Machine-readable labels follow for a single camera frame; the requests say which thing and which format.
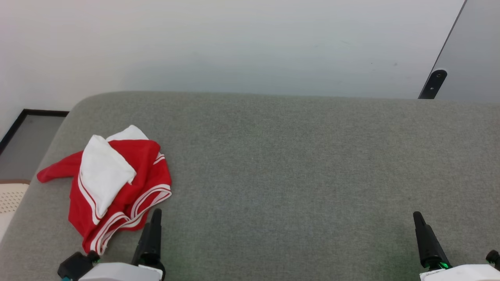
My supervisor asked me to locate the grey fabric sofa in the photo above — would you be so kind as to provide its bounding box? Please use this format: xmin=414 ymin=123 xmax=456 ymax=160
xmin=0 ymin=91 xmax=500 ymax=281

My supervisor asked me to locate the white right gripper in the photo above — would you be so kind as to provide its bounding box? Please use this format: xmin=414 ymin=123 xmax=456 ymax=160
xmin=413 ymin=211 xmax=500 ymax=281

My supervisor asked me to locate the red white basketball jersey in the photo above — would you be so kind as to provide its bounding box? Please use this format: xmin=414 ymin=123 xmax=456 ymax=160
xmin=37 ymin=125 xmax=173 ymax=255

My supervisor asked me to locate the black baseboard strip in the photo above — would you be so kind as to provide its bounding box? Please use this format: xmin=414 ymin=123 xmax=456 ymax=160
xmin=0 ymin=109 xmax=70 ymax=155

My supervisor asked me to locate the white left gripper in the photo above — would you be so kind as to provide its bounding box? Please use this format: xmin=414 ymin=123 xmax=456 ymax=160
xmin=78 ymin=208 xmax=166 ymax=281

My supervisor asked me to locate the grey door panel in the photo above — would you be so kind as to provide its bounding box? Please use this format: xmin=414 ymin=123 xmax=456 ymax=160
xmin=418 ymin=0 xmax=500 ymax=103

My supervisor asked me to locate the cream plastic laundry basket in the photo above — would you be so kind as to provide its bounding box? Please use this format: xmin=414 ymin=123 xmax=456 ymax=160
xmin=0 ymin=180 xmax=31 ymax=242

